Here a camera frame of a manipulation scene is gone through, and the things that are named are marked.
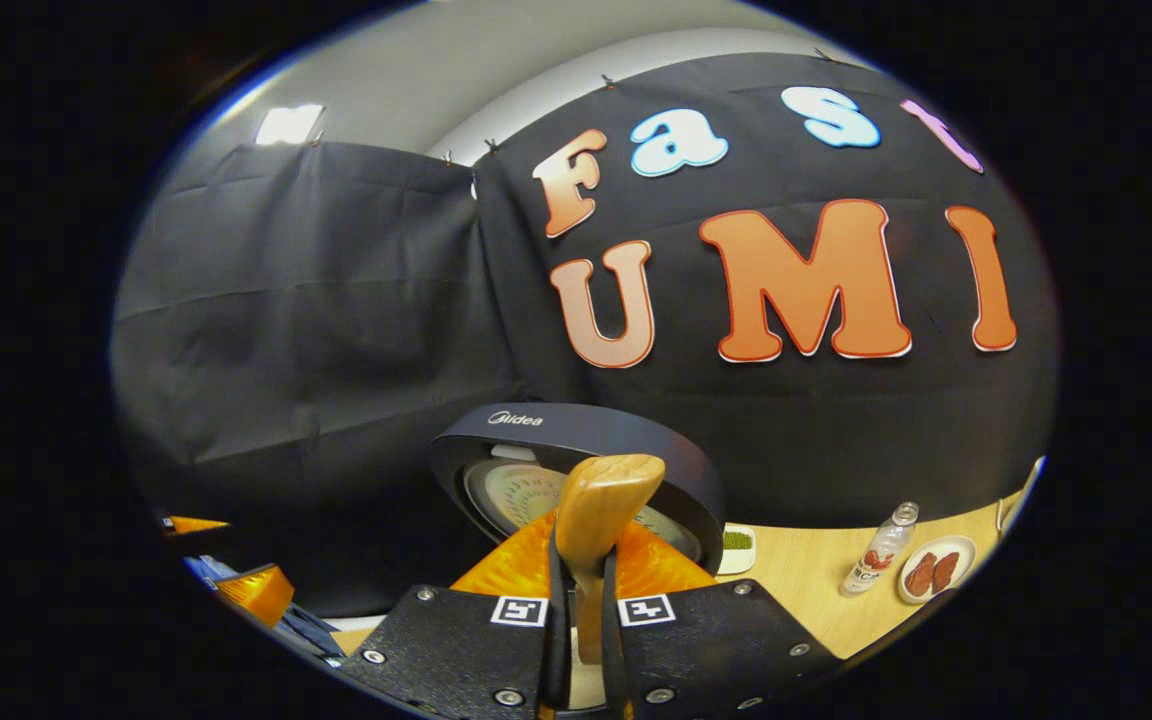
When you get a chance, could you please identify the white divided bean dish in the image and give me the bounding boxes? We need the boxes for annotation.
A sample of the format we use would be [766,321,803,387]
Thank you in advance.
[718,523,759,576]

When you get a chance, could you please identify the black backdrop cloth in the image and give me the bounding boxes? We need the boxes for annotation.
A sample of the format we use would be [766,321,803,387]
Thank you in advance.
[108,50,1062,621]

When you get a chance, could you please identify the ceiling light panel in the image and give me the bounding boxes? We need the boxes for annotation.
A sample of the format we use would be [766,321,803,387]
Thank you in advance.
[254,104,325,146]

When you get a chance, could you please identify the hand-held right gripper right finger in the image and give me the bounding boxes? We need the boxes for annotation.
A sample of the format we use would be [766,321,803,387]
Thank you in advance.
[604,520,842,720]

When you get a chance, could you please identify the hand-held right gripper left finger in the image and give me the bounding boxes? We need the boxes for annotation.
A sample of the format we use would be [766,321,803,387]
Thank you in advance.
[336,512,569,720]

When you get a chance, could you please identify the clear plastic bottle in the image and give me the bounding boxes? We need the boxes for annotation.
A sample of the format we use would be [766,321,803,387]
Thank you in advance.
[839,501,921,598]

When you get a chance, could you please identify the wooden spoon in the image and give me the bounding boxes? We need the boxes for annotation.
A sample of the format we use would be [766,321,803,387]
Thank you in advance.
[554,454,667,666]

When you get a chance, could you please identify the white round plate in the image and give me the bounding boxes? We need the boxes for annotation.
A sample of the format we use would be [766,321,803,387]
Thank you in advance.
[897,534,978,605]

